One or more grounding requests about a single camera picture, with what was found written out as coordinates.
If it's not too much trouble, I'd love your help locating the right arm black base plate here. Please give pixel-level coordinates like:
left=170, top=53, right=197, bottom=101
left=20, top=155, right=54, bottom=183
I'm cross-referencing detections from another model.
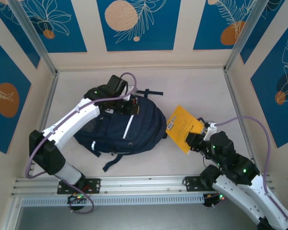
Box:
left=182, top=176, right=216, bottom=192

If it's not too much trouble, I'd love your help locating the aluminium frame leg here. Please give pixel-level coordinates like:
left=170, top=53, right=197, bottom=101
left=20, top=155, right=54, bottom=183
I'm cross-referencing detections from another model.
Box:
left=0, top=196, right=24, bottom=230

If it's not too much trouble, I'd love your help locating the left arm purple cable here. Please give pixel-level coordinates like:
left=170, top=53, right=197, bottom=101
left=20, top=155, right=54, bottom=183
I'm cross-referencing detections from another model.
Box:
left=25, top=71, right=138, bottom=214

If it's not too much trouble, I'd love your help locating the yellow book with barcode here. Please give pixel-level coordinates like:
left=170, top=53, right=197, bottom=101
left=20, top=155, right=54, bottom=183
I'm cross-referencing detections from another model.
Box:
left=165, top=104, right=206, bottom=156

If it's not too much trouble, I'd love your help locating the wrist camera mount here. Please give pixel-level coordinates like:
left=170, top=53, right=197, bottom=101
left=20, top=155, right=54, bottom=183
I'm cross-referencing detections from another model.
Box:
left=202, top=121, right=218, bottom=141
left=125, top=83, right=138, bottom=96

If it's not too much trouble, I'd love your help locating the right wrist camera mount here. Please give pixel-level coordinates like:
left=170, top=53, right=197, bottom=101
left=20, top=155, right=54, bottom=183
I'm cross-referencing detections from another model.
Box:
left=202, top=121, right=218, bottom=141

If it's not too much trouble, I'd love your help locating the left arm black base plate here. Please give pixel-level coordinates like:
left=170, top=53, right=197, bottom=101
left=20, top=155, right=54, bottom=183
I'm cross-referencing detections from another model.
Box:
left=57, top=177, right=101, bottom=195

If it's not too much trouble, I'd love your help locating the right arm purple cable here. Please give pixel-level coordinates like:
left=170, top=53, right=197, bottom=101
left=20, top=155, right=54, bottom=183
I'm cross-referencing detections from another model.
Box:
left=215, top=115, right=288, bottom=223

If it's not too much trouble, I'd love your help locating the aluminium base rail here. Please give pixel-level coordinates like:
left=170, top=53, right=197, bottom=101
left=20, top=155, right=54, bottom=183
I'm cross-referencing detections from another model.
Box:
left=11, top=173, right=276, bottom=197

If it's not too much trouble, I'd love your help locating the aluminium table side rail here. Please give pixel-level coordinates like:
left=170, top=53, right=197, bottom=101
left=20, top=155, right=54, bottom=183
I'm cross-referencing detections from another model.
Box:
left=26, top=71, right=60, bottom=178
left=223, top=68, right=260, bottom=172

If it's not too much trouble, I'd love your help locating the navy blue backpack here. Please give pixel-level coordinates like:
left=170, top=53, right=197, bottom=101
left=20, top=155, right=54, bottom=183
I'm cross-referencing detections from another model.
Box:
left=73, top=88, right=168, bottom=173

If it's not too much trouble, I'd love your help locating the grey slotted cable duct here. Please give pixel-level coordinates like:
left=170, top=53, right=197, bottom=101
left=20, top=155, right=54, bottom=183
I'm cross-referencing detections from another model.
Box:
left=20, top=194, right=204, bottom=207

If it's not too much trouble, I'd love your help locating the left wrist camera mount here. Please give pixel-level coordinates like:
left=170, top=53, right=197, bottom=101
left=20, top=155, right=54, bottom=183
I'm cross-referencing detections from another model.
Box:
left=125, top=83, right=138, bottom=96

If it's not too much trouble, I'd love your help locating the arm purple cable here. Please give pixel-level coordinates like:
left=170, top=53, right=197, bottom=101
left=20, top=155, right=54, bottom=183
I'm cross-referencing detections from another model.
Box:
left=25, top=71, right=138, bottom=214
left=215, top=115, right=288, bottom=223

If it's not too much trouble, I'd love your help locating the aluminium corner post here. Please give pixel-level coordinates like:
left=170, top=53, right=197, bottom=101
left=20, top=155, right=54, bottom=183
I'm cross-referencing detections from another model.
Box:
left=8, top=0, right=59, bottom=75
left=224, top=0, right=273, bottom=73

